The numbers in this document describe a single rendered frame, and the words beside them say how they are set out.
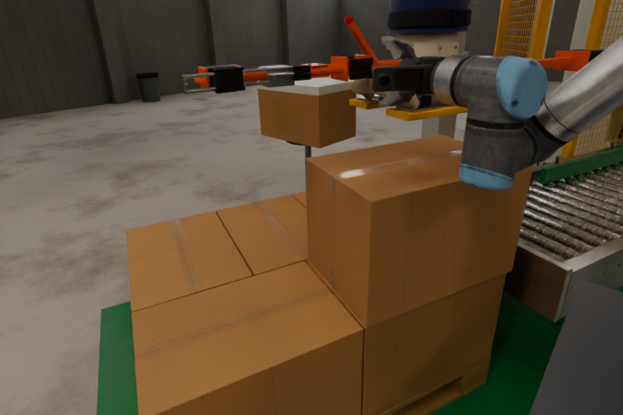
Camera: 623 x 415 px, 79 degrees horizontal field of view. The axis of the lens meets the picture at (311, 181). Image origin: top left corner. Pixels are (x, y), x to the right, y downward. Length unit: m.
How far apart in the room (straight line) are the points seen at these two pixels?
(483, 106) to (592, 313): 0.57
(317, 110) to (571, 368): 1.94
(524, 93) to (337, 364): 0.87
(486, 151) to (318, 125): 1.86
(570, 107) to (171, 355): 1.07
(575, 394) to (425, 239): 0.48
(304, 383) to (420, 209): 0.58
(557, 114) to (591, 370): 0.47
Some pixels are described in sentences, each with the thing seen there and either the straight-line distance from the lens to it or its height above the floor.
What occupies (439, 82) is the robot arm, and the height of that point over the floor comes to 1.25.
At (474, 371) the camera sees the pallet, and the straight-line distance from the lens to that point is 1.73.
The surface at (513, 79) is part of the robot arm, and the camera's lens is 0.65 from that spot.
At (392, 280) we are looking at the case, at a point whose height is 0.68.
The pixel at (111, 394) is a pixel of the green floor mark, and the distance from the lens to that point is 1.92.
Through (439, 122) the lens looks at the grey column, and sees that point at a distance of 2.67.
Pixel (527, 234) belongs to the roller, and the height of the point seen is 0.54.
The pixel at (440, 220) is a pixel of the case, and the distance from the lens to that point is 1.13.
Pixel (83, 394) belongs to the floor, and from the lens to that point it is 1.97.
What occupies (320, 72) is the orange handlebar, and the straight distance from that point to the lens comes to 0.97.
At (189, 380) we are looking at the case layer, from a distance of 1.09.
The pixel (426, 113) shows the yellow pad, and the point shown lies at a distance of 1.04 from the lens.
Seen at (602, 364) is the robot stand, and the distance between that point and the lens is 0.94.
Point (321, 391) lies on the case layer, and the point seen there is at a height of 0.38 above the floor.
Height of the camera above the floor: 1.34
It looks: 22 degrees down
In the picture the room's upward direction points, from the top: 2 degrees counter-clockwise
